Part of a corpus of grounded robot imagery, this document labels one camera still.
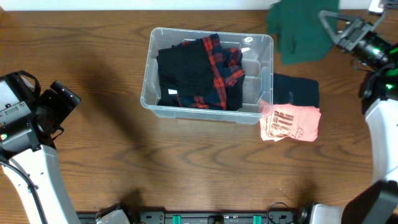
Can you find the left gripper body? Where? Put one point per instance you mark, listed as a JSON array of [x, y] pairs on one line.
[[51, 109]]

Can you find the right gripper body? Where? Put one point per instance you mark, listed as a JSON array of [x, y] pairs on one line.
[[362, 34]]

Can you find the green garment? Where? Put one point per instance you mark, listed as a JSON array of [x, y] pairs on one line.
[[300, 34]]

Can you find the dark teal garment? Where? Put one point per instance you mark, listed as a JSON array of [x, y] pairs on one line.
[[295, 91]]

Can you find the pink printed shirt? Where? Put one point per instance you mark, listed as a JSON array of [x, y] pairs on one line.
[[289, 121]]

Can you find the red navy plaid garment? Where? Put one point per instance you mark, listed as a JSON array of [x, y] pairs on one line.
[[226, 63]]

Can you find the black garment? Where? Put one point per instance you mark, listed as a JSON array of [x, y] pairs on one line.
[[185, 68]]

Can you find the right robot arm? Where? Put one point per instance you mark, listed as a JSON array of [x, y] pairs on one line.
[[378, 95]]

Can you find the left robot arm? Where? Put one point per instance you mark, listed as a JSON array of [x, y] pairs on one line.
[[111, 149]]

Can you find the black folded pants in container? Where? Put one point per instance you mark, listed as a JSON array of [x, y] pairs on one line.
[[232, 102]]

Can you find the clear plastic storage container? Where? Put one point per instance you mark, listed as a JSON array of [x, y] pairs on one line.
[[258, 55]]

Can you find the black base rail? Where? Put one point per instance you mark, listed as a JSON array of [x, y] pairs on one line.
[[122, 213]]

